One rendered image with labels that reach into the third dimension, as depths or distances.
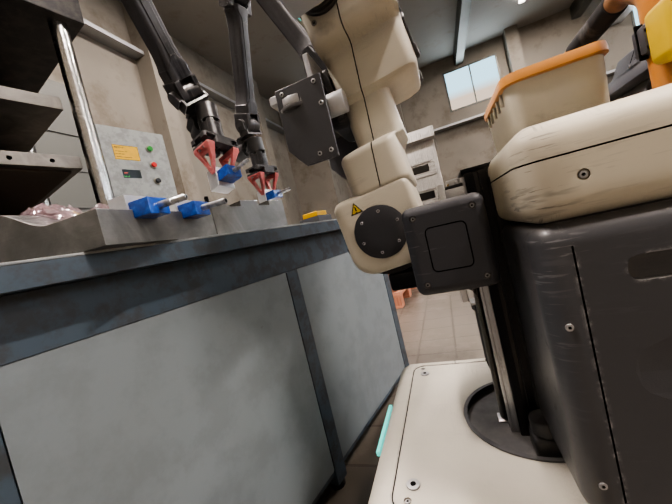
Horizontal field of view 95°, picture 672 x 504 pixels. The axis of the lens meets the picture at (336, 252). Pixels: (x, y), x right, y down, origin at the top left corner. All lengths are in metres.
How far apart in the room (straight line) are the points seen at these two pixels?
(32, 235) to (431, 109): 10.40
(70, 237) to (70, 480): 0.35
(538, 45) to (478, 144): 2.83
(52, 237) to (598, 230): 0.74
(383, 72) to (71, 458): 0.81
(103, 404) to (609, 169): 0.76
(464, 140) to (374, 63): 9.78
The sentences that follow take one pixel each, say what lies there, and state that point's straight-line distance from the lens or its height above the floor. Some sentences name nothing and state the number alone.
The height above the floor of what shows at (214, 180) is 0.95.
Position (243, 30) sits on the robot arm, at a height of 1.45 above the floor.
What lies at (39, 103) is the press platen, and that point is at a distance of 1.72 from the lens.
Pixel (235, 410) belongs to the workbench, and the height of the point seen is 0.42.
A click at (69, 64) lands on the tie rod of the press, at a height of 1.63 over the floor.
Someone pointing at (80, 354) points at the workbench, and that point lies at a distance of 0.63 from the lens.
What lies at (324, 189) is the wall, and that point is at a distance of 9.46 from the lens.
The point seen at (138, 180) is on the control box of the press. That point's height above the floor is 1.22.
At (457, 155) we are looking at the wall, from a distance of 10.35.
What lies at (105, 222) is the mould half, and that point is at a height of 0.83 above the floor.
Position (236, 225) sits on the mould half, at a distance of 0.83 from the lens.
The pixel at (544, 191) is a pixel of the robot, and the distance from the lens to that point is 0.45.
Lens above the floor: 0.73
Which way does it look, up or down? 2 degrees down
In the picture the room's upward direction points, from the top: 14 degrees counter-clockwise
